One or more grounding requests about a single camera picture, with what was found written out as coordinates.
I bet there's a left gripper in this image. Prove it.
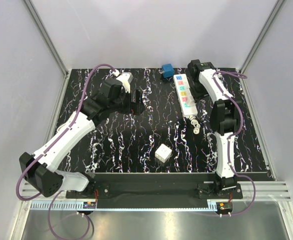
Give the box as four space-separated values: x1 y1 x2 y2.
109 88 146 116

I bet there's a white multicolour power strip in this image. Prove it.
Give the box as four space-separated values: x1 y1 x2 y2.
173 73 198 118

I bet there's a white cube adapter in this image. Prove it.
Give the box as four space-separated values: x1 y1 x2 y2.
155 144 173 164

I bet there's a white charger plug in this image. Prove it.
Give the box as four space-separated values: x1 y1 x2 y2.
186 96 195 106

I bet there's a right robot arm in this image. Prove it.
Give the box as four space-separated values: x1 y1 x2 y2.
187 59 247 198

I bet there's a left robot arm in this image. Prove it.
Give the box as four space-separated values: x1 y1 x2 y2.
17 78 145 198

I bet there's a blue cube adapter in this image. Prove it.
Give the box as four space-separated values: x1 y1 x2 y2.
161 63 174 79

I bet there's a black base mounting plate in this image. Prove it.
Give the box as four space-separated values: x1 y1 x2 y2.
66 173 243 210

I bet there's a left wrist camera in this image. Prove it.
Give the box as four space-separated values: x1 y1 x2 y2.
116 72 133 93

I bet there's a white power strip cord plug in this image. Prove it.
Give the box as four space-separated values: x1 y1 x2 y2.
189 115 201 135

